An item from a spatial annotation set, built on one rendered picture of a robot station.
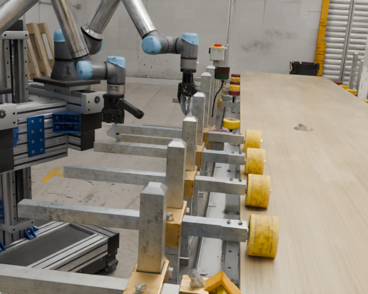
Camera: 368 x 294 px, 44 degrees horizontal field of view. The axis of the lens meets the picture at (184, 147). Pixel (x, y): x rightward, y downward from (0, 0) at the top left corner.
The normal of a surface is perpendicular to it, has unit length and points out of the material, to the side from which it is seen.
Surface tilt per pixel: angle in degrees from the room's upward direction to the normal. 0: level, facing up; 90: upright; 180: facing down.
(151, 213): 90
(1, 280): 90
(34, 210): 90
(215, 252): 0
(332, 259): 0
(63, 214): 90
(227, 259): 0
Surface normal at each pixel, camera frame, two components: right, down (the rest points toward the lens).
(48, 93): -0.56, 0.19
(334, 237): 0.06, -0.96
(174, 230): -0.12, 0.26
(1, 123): 0.83, 0.20
